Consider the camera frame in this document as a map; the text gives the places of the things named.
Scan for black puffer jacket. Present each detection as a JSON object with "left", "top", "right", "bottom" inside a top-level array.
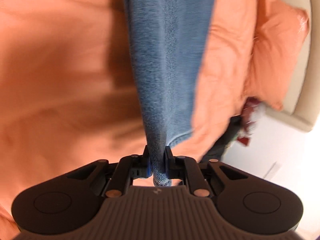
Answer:
[{"left": 200, "top": 116, "right": 242, "bottom": 163}]

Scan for blue denim jeans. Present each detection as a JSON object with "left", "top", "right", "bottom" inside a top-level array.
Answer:
[{"left": 124, "top": 0, "right": 214, "bottom": 186}]

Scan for beige upholstered headboard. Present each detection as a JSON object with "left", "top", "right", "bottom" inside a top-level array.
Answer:
[{"left": 266, "top": 0, "right": 319, "bottom": 132}]

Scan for orange pillow right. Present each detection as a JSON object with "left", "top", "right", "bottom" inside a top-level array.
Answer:
[{"left": 244, "top": 0, "right": 310, "bottom": 111}]

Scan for orange duvet cover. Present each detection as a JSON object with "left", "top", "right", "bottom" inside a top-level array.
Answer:
[{"left": 1, "top": 0, "right": 257, "bottom": 239}]

